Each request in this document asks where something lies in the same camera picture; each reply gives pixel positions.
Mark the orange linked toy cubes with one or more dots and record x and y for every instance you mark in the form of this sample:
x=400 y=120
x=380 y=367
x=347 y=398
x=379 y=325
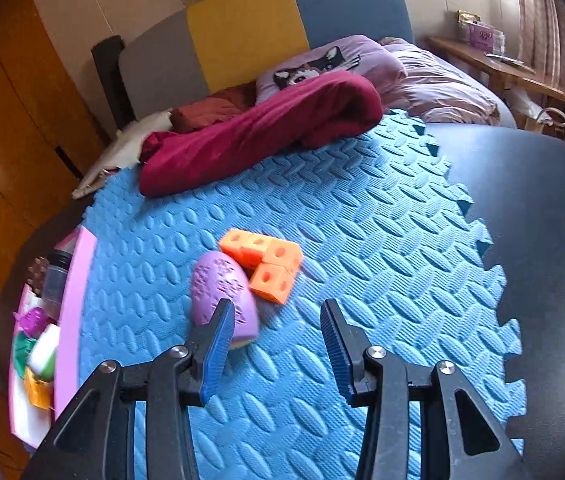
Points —
x=272 y=280

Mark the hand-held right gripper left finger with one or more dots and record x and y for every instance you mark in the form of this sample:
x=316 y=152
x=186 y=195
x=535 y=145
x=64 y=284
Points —
x=215 y=355

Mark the green plastic toy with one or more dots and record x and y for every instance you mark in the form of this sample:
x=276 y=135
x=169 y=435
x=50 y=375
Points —
x=22 y=352

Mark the grey yellow blue headboard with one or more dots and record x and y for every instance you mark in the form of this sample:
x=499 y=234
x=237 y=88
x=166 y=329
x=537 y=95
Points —
x=242 y=35

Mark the purple dog print pillow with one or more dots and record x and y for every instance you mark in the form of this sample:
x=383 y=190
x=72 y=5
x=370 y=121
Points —
x=332 y=55

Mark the wooden bench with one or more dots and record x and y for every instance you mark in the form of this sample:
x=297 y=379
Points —
x=467 y=51

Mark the white paper bag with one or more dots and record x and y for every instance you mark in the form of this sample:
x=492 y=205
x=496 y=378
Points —
x=122 y=150

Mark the purple box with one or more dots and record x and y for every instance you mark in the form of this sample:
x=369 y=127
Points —
x=482 y=35

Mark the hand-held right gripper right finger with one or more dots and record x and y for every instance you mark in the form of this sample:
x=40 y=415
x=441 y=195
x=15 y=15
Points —
x=340 y=355

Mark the pink quilt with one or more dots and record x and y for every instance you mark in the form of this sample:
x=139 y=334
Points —
x=437 y=90

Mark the beige patterned curtain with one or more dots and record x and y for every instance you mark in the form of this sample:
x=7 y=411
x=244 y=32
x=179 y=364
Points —
x=542 y=25

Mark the wooden wardrobe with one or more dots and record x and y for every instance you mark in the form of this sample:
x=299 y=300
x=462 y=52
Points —
x=2 y=135

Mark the purple egg-shaped toy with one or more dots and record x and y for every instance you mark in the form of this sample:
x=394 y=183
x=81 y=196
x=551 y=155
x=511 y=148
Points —
x=222 y=285

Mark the dark red quilted cushion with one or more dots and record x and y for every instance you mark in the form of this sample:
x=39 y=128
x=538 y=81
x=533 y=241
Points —
x=202 y=110

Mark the pink cardboard box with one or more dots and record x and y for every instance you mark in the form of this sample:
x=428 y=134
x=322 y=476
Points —
x=75 y=310

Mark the magazine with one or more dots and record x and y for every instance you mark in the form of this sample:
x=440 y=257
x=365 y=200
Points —
x=505 y=59

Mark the purple toy cup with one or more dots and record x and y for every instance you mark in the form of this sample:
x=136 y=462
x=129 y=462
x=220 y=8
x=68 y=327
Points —
x=32 y=321

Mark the black and silver cylinder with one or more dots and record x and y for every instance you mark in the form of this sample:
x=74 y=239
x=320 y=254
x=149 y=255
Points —
x=57 y=285

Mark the blue foam puzzle mat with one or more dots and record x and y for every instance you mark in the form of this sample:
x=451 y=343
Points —
x=362 y=240

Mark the yellow toy boat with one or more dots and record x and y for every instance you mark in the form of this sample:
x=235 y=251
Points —
x=40 y=392

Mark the brown peg brush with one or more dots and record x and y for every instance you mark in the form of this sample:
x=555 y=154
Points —
x=37 y=274

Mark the white plastic bag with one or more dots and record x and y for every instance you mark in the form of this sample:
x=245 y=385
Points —
x=520 y=102

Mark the white and green toy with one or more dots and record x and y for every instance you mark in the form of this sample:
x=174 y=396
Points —
x=45 y=352

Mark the maroon blanket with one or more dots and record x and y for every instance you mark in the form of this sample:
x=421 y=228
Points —
x=262 y=135

